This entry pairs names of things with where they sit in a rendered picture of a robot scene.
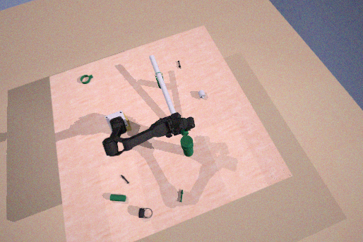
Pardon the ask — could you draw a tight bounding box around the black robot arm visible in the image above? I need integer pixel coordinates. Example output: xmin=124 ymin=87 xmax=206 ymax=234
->
xmin=102 ymin=112 xmax=188 ymax=157

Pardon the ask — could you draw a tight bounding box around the green post with cap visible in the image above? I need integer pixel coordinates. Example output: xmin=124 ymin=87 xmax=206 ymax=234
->
xmin=180 ymin=135 xmax=194 ymax=157

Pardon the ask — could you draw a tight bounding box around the grey metal pipe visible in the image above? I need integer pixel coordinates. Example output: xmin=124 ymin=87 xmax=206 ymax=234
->
xmin=149 ymin=55 xmax=176 ymax=114

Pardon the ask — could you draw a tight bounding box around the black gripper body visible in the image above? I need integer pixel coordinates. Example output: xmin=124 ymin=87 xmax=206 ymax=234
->
xmin=166 ymin=116 xmax=195 ymax=138

